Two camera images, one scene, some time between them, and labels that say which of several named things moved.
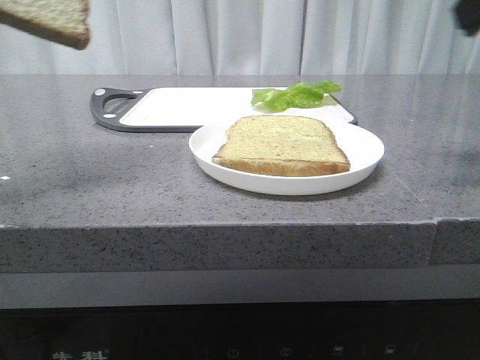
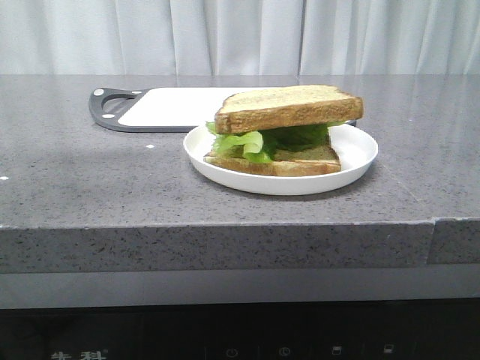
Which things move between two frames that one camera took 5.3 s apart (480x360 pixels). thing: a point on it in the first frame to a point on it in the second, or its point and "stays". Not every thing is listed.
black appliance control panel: x=435 y=329 stays
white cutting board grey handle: x=188 y=109 stays
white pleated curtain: x=253 y=37 stays
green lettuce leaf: x=297 y=95 to x=261 y=146
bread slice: x=280 y=145 stays
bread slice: x=59 y=22 to x=286 y=106
